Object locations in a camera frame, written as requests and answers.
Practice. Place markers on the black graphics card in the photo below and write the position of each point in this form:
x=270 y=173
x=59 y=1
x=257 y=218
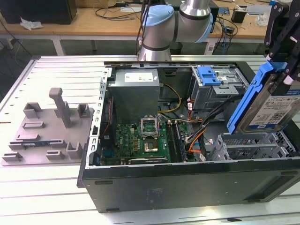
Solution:
x=150 y=160

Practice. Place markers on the hard disk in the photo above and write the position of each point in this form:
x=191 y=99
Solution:
x=264 y=112

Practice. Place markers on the grey parts rack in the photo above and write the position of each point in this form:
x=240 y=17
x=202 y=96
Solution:
x=75 y=133

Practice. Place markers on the thin locking lever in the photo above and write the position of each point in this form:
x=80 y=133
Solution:
x=159 y=126

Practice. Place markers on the RAM stick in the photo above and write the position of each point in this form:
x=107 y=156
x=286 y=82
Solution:
x=35 y=144

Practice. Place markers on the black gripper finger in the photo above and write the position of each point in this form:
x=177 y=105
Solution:
x=294 y=54
x=273 y=30

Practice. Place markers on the small black table clip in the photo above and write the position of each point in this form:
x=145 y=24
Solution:
x=234 y=219

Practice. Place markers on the large black box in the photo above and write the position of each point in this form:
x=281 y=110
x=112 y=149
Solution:
x=35 y=11

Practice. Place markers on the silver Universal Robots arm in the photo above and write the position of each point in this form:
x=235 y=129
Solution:
x=161 y=28

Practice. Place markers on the small black box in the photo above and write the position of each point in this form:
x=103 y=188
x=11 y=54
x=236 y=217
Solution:
x=238 y=16

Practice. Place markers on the wooden desk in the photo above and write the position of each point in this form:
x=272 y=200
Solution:
x=93 y=28

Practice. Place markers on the grey power supply unit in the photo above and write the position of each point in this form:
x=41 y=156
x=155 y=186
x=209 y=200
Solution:
x=133 y=98

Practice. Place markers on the green motherboard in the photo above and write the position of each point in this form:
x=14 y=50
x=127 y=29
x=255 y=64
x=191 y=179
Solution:
x=126 y=140

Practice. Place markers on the silver optical drive cage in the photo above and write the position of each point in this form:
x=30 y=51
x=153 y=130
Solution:
x=211 y=98

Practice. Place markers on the clear plastic bags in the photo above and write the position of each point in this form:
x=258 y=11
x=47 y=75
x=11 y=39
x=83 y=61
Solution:
x=262 y=20

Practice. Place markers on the crumpled white plastic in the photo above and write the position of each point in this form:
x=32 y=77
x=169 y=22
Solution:
x=30 y=24

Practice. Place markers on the blue circuit board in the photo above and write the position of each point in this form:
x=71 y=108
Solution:
x=225 y=11

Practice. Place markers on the grey flat box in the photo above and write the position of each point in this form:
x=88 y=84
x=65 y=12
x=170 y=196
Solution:
x=257 y=9

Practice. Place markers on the blue drive cage latch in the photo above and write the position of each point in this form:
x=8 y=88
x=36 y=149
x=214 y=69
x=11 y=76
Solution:
x=208 y=78

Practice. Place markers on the silver disk bay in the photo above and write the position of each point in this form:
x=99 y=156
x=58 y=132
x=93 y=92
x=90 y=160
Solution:
x=246 y=150

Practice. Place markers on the black open PC case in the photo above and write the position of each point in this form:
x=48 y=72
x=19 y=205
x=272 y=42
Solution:
x=164 y=187

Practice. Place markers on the CPU socket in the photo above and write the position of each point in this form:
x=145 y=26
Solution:
x=151 y=146

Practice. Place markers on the black RAM slot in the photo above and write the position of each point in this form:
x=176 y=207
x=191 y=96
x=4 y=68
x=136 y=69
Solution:
x=181 y=145
x=172 y=143

